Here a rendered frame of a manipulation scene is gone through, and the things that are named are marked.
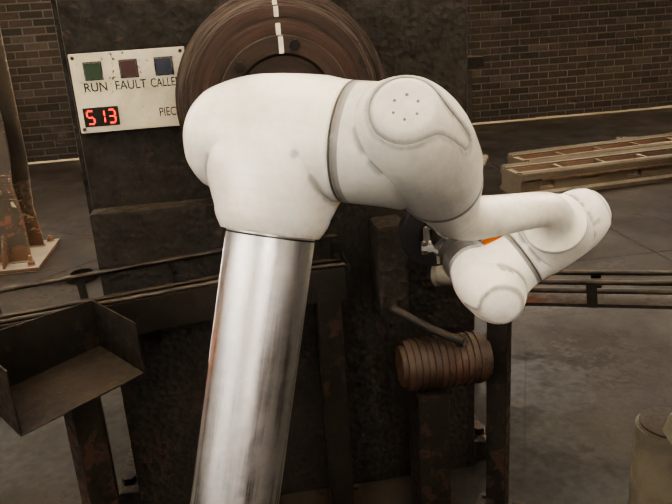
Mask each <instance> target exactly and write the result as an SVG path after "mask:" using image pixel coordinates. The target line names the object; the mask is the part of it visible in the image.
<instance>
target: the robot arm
mask: <svg viewBox="0 0 672 504"><path fill-rule="evenodd" d="M183 145H184V151H185V156H186V159H187V162H188V164H189V166H190V167H191V169H192V171H193V172H194V174H195V175H196V176H197V177H198V178H199V180H200V181H201V182H202V183H204V184H205V185H207V186H209V187H210V191H211V195H212V198H213V202H214V210H215V215H216V217H217V220H218V222H219V224H220V226H221V227H225V228H226V235H225V238H224V245H223V253H222V260H221V268H220V276H219V283H218V291H217V298H216V306H215V313H214V321H213V329H212V336H211V344H210V351H209V359H208V363H209V364H208V372H207V379H206V387H205V395H204V402H203V410H202V418H201V425H200V433H199V441H198V448H197V456H196V463H195V471H194V479H193V486H192V494H191V502H190V504H279V500H280V493H281V485H282V478H283V471H284V463H285V456H286V449H287V441H288V434H289V427H290V419H291V412H292V405H293V397H294V390H295V383H296V375H297V368H298V361H299V353H300V346H301V339H302V331H303V324H304V317H305V309H306V302H307V295H308V287H309V280H310V273H311V265H312V258H313V251H314V243H315V240H319V239H320V238H321V237H322V236H323V235H324V233H325V232H326V230H327V229H328V227H329V225H330V221H331V219H332V217H333V215H334V214H335V212H336V210H337V208H338V206H339V204H340V202H342V203H351V204H361V205H370V206H377V207H385V208H391V209H397V210H402V209H406V210H407V211H408V212H409V213H410V214H411V215H413V216H414V217H415V218H417V219H419V220H421V221H423V222H424V223H426V226H425V227H423V241H422V242H421V254H424V255H425V254H427V253H428V252H429V253H430V252H434V254H435V255H437V256H439V257H440V259H441V261H442V263H443V269H444V271H445V273H446V274H447V276H448V277H449V278H450V280H451V282H452V284H453V288H454V290H455V292H456V294H457V296H458V298H459V299H460V300H461V302H462V303H463V304H464V305H465V306H466V307H467V308H468V309H469V310H470V311H471V312H472V313H473V314H474V315H476V316H477V317H479V318H480V319H482V320H484V321H486V322H488V323H491V324H497V325H500V324H506V323H509V322H511V321H513V320H515V319H516V318H517V317H518V316H519V315H520V314H521V313H522V311H523V309H524V306H525V303H526V299H527V294H528V292H529V291H530V290H531V289H532V288H533V287H534V286H535V285H536V284H538V283H539V282H540V281H542V280H544V279H545V278H547V277H549V276H551V275H553V274H555V273H557V272H559V271H561V270H562V269H564V268H565V267H567V266H569V265H570V264H572V263H573V262H575V261H576V260H577V259H579V258H580V257H582V256H583V255H584V254H586V253H587V252H588V251H590V250H591V249H592V248H593V247H595V246H596V245H597V244H598V243H599V242H600V240H601V239H602V238H603V237H604V235H605V234H606V233H607V231H608V229H609V227H610V225H611V217H612V215H611V210H610V207H609V205H608V203H607V202H606V200H605V199H604V198H603V197H602V196H601V195H600V194H599V193H597V192H595V191H593V190H590V189H587V188H581V189H574V190H570V191H566V192H564V193H562V194H555V193H551V192H528V193H514V194H500V195H486V196H481V193H482V189H483V155H482V151H481V148H480V145H479V142H478V139H477V136H476V133H475V130H474V128H473V126H472V124H471V122H470V120H469V118H468V116H467V114H466V113H465V111H464V110H463V109H462V107H461V106H460V105H459V103H458V102H457V101H456V100H455V99H454V98H453V97H452V96H451V95H450V94H449V93H448V92H447V91H446V90H445V89H443V88H442V87H441V86H439V85H437V84H436V83H434V82H432V81H430V80H428V79H426V78H423V77H419V76H414V75H400V76H394V77H390V78H387V79H384V80H382V81H364V80H351V79H343V78H339V77H334V76H330V75H319V74H302V73H265V74H254V75H247V76H243V77H239V78H234V79H231V80H228V81H225V82H223V83H220V84H218V85H215V86H213V87H211V88H209V89H207V90H206V91H204V92H203V93H202V94H201V95H200V96H199V97H198V98H197V99H196V100H195V101H194V103H193V104H192V106H191V107H190V109H189V111H188V113H187V116H186V119H185V123H184V128H183ZM502 235H504V236H502ZM430 236H431V237H432V239H433V240H434V241H435V242H436V244H435V245H434V246H433V244H431V241H430ZM497 236H502V237H501V238H499V239H497V240H495V241H493V242H491V243H489V244H486V245H483V244H482V239H488V238H493V237H497Z"/></svg>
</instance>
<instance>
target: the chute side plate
mask: <svg viewBox="0 0 672 504"><path fill-rule="evenodd" d="M332 289H340V297H341V300H347V294H346V278H345V267H338V268H329V269H320V270H311V273H310V280H309V287H308V295H307V302H306V304H313V303H317V297H316V291H323V290H332ZM217 291H218V285H212V286H207V287H202V288H196V289H191V290H186V291H180V292H175V293H170V294H164V295H159V296H153V297H148V298H143V299H137V300H132V301H127V302H121V303H116V304H111V305H105V307H107V308H109V309H111V310H113V311H115V312H117V313H118V314H120V315H122V316H124V317H126V318H128V319H130V320H132V321H134V322H135V323H137V325H138V331H139V334H140V333H145V332H150V331H155V330H161V329H166V328H171V327H176V326H182V325H187V324H192V323H197V322H202V321H208V320H213V319H214V313H215V306H216V298H217ZM25 321H28V320H25ZM25 321H19V322H14V323H9V324H3V325H0V330H1V329H4V328H7V327H10V326H13V325H16V324H19V323H22V322H25Z"/></svg>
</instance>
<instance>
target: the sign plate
mask: <svg viewBox="0 0 672 504"><path fill-rule="evenodd" d="M183 53H184V46H180V47H166V48H152V49H138V50H123V51H109V52H95V53H81V54H69V55H68V60H69V65H70V71H71V77H72V82H73V88H74V93H75V99H76V105H77V110H78V116H79V121H80V127H81V133H82V134H84V133H96V132H108V131H120V130H132V129H144V128H156V127H168V126H180V124H179V121H178V116H177V111H176V101H175V87H176V78H177V72H178V68H179V64H180V61H181V58H182V55H183ZM169 57H170V58H171V64H172V72H173V73H171V74H158V75H157V71H156V64H155V58H169ZM128 60H135V61H136V68H137V74H138V76H131V77H122V76H121V69H120V63H119V61H128ZM86 63H100V68H101V74H102V79H91V80H86V76H85V71H84V65H83V64H86ZM108 109H113V110H108ZM89 110H92V112H87V111H89ZM114 110H115V113H116V115H114ZM103 111H105V116H104V114H103ZM86 112H87V113H88V117H93V118H95V121H96V123H94V119H93V118H91V119H88V117H86ZM109 115H114V117H109ZM115 116H116V119H117V121H115ZM104 117H106V122H105V120H104ZM114 121H115V123H110V122H114ZM90 123H94V124H95V125H89V124H90Z"/></svg>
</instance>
